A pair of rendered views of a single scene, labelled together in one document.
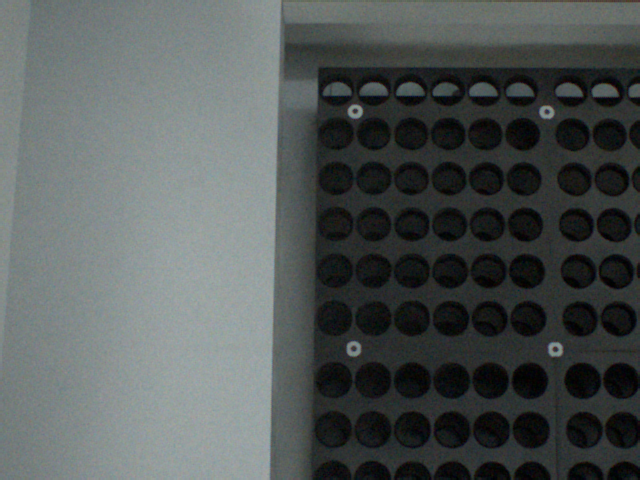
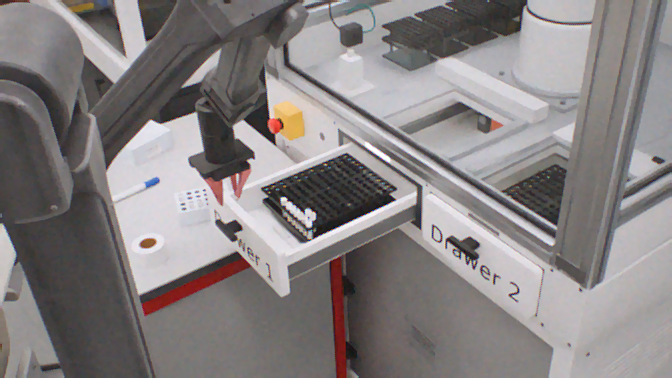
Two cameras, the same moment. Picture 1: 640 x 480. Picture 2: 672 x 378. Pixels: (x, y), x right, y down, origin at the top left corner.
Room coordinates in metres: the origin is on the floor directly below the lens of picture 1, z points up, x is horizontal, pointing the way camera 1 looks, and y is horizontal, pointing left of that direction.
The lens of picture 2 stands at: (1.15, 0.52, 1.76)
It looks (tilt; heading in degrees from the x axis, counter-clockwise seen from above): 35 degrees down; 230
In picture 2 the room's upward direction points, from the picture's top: 3 degrees counter-clockwise
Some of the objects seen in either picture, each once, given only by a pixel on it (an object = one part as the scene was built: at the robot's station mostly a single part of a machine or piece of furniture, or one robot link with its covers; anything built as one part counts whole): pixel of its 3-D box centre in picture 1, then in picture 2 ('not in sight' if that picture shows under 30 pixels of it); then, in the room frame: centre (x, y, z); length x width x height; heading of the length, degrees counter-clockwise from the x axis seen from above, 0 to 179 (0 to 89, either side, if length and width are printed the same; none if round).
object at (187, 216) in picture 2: not in sight; (204, 204); (0.51, -0.72, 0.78); 0.12 x 0.08 x 0.04; 155
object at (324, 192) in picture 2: not in sight; (329, 200); (0.37, -0.43, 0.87); 0.22 x 0.18 x 0.06; 173
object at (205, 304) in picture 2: not in sight; (199, 298); (0.50, -0.86, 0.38); 0.62 x 0.58 x 0.76; 83
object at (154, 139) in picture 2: not in sight; (143, 143); (0.47, -1.06, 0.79); 0.13 x 0.09 x 0.05; 7
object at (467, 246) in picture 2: not in sight; (467, 245); (0.32, -0.11, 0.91); 0.07 x 0.04 x 0.01; 83
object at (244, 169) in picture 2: not in sight; (227, 179); (0.60, -0.43, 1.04); 0.07 x 0.07 x 0.09; 83
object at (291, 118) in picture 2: not in sight; (287, 121); (0.23, -0.75, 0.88); 0.07 x 0.05 x 0.07; 83
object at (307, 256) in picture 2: not in sight; (332, 200); (0.36, -0.43, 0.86); 0.40 x 0.26 x 0.06; 173
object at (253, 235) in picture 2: not in sight; (245, 235); (0.57, -0.46, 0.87); 0.29 x 0.02 x 0.11; 83
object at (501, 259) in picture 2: not in sight; (477, 252); (0.29, -0.10, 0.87); 0.29 x 0.02 x 0.11; 83
